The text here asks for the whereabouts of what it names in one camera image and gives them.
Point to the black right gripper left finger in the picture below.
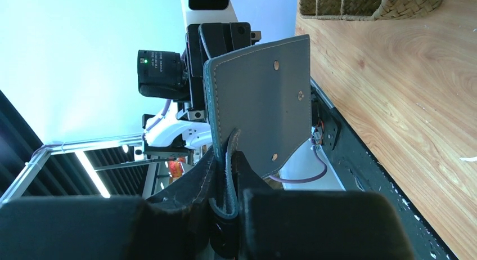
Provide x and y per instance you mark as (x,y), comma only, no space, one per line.
(172,224)

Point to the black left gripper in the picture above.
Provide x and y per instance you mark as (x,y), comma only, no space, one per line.
(162,74)

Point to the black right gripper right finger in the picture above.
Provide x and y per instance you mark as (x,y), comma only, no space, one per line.
(279,224)

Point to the blue leather card holder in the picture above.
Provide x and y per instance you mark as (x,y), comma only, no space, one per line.
(259,103)

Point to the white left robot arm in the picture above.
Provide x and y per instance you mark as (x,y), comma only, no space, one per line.
(177,125)

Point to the woven compartment tray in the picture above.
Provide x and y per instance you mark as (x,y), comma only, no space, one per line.
(365,10)

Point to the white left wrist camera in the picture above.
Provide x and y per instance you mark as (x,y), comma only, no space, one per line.
(207,11)

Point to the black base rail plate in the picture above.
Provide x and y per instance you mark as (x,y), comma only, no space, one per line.
(358,169)

